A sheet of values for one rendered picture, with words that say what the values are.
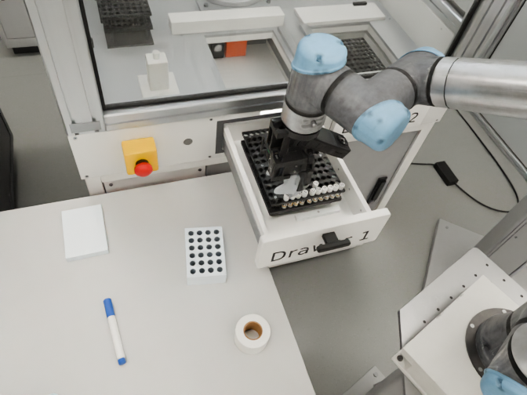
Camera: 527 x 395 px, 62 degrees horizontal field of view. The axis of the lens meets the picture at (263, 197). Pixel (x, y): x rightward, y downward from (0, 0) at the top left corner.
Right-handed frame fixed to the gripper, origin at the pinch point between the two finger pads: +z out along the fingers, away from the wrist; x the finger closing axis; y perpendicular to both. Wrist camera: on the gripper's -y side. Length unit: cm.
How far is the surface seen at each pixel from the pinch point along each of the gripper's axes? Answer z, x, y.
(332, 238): 2.5, 12.4, -4.7
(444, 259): 91, -6, -94
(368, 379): 92, 29, -38
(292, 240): 2.4, 10.8, 3.5
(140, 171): 6.0, -15.7, 29.0
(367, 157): 27, -24, -40
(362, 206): 4.7, 5.4, -16.0
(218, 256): 14.0, 5.0, 16.5
